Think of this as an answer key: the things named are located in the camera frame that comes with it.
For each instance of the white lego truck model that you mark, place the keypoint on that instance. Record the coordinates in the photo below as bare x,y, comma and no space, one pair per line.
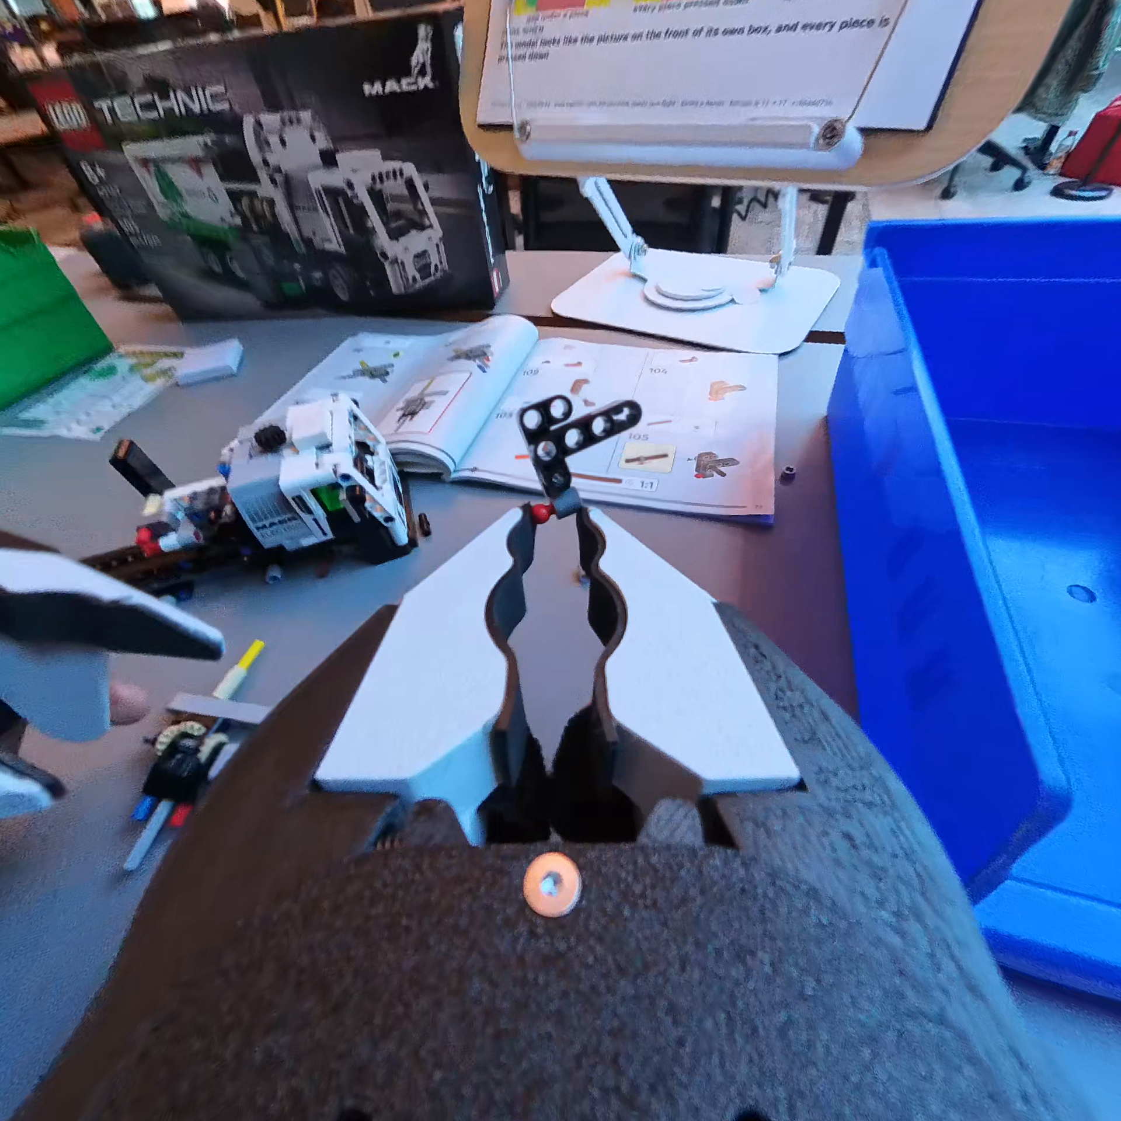
288,490

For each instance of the lego instruction booklet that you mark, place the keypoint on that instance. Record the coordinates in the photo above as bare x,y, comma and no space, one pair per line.
613,412

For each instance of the document holder stand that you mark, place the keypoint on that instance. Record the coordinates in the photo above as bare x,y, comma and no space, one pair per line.
700,298

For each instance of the small white box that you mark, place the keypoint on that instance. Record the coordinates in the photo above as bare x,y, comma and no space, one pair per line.
209,362

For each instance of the blue plastic bin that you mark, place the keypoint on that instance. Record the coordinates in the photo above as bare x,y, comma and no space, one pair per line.
1007,526

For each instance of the red bag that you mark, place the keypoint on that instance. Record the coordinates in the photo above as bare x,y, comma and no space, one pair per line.
1094,150

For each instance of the small lego gear assembly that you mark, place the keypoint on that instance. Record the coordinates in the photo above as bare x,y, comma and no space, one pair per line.
188,758

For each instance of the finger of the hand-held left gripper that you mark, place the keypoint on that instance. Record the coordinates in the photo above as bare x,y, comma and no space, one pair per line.
87,596

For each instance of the black lego angle beam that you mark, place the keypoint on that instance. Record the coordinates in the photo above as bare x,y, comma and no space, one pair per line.
561,437

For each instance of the green plastic bin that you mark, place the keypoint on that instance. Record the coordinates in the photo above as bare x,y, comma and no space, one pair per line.
43,323

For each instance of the dark grey container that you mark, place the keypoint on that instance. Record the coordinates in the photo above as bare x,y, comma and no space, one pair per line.
118,254

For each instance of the black lego set box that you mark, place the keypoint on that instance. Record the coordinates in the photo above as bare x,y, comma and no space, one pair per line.
281,70

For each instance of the green white sticker sheet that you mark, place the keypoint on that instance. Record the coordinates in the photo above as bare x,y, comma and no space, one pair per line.
87,395

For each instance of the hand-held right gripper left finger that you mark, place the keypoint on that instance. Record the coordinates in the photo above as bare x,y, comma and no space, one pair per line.
412,693

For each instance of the person's left hand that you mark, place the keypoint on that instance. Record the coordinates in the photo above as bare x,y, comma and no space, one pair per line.
130,704

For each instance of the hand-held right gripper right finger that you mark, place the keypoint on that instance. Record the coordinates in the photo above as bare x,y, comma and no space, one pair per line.
692,693

